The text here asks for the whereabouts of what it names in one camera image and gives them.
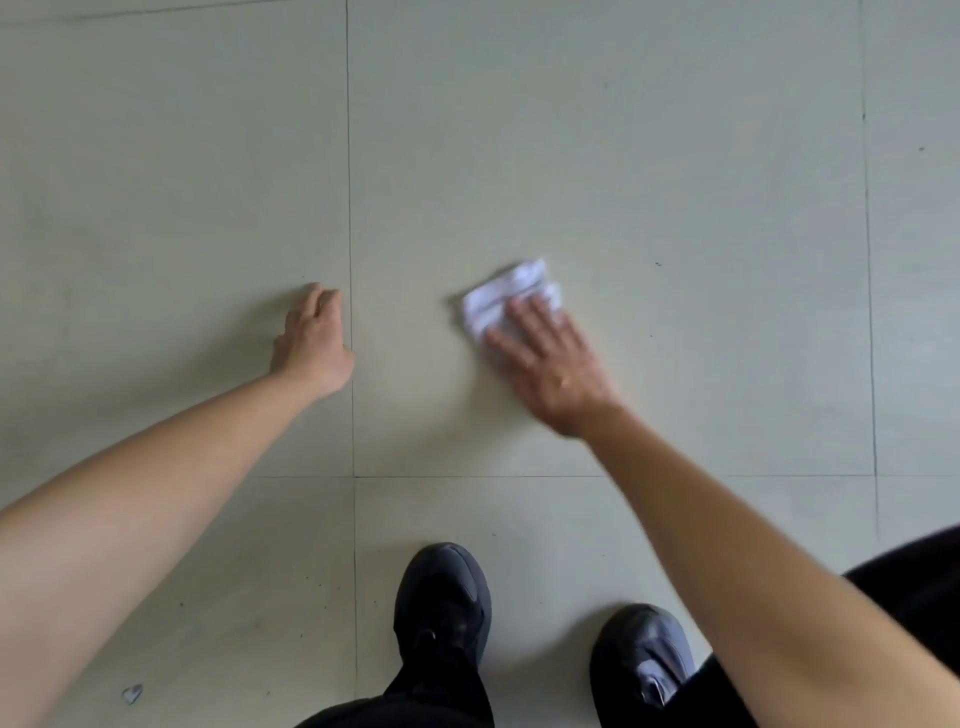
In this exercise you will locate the person's black shoe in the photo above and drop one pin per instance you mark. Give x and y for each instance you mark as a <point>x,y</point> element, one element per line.
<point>442,607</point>
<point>637,660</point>

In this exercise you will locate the person's black left shoe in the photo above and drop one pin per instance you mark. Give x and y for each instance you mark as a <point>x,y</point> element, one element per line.
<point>442,607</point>

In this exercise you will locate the person's right forearm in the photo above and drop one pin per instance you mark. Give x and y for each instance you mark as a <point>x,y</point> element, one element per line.
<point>765,585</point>

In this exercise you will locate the person's right fingers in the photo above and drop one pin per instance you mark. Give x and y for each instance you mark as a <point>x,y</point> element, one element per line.
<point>525,330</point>

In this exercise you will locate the person's left forearm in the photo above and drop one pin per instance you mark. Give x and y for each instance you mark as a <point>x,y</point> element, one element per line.
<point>142,517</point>

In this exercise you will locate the person's right hand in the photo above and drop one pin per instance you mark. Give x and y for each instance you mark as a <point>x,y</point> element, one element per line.
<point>559,367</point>

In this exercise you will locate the person's black trousers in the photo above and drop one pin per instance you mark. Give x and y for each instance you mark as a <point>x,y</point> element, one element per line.
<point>892,600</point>

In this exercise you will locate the small debris scrap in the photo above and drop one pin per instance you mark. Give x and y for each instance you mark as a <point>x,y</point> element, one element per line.
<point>132,694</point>

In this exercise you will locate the white cleaning cloth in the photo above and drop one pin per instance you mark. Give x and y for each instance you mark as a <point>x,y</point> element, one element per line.
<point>501,296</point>

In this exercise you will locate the person's left fingers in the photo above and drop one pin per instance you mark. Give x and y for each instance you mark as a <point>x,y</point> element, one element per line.
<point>321,301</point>

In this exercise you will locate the person's black right shoe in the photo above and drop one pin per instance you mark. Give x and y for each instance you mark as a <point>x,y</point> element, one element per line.
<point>637,660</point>

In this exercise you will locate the person's left hand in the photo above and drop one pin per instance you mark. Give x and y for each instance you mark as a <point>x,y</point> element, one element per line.
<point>315,346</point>

